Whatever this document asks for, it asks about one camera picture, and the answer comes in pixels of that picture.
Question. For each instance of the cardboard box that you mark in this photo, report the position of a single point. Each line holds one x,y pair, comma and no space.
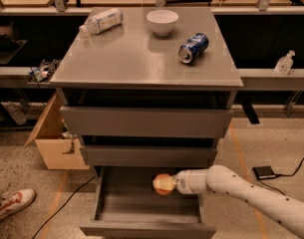
57,151

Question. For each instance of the white ceramic bowl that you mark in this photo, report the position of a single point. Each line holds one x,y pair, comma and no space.
162,22

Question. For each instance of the orange fruit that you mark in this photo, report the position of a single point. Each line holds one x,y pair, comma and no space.
163,192

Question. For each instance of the grey top drawer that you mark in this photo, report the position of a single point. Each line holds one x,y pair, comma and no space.
146,122

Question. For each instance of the blue soda can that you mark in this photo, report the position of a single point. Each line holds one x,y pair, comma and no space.
193,47

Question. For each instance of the grey middle drawer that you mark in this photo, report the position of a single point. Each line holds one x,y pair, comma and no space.
147,156

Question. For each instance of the grey drawer cabinet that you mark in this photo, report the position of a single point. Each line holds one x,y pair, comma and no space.
131,67

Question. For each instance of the white red sneaker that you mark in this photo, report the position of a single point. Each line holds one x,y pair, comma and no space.
16,202

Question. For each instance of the tray of small parts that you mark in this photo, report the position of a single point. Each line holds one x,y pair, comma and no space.
44,72

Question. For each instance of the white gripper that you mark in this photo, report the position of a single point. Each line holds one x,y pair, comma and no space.
181,182

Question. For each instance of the grey open bottom drawer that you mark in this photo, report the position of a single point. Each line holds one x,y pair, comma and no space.
127,207

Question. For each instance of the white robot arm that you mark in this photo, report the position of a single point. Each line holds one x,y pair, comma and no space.
284,210

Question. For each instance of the black foot pedal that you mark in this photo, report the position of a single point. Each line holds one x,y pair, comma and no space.
264,172

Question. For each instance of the clear plastic water bottle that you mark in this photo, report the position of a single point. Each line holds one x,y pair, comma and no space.
103,21

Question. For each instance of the clear hand sanitizer bottle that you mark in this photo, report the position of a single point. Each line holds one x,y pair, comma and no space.
284,64

